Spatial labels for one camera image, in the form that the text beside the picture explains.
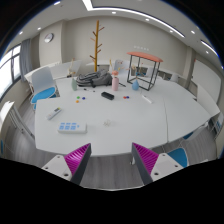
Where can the small clear white charger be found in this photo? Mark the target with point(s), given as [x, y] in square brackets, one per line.
[107, 123]

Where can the white ceiling light strip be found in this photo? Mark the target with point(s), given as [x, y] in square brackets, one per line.
[209, 48]
[133, 12]

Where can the round ceiling spotlights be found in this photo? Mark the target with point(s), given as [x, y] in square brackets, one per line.
[114, 12]

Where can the black marker pen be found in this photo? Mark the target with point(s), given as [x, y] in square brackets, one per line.
[89, 89]

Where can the green vase with dried flowers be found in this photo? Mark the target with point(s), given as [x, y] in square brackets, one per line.
[74, 85]

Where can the white wall board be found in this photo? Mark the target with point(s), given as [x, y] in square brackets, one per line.
[205, 80]

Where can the white remote control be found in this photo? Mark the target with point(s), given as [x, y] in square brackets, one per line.
[54, 113]

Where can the grey curtain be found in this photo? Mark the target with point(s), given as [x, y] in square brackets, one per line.
[26, 58]

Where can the grey backpack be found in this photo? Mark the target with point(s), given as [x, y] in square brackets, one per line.
[95, 79]

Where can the orange-topped black frame side table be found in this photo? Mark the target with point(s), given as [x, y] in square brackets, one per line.
[145, 56]

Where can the pink vase with flowers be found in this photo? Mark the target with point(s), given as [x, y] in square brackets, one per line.
[115, 84]

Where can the black oblong case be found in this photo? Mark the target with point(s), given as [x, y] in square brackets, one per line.
[107, 96]

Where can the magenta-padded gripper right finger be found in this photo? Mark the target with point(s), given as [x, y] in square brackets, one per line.
[147, 159]

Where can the large window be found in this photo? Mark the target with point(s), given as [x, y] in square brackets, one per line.
[8, 71]

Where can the round wall clock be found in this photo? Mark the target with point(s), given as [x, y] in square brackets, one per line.
[49, 37]

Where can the white side desk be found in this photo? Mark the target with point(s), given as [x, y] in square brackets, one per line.
[11, 111]

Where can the white chair with blue seat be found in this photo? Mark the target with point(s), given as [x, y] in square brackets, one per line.
[178, 156]
[42, 80]

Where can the white power strip blue sockets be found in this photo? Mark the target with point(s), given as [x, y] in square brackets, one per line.
[72, 128]

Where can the blue vase with stems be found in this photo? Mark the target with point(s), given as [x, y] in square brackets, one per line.
[135, 86]

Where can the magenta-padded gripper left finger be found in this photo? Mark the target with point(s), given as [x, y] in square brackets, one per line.
[77, 159]

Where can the yellow wooden coat stand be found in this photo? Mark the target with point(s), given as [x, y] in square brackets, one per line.
[96, 43]

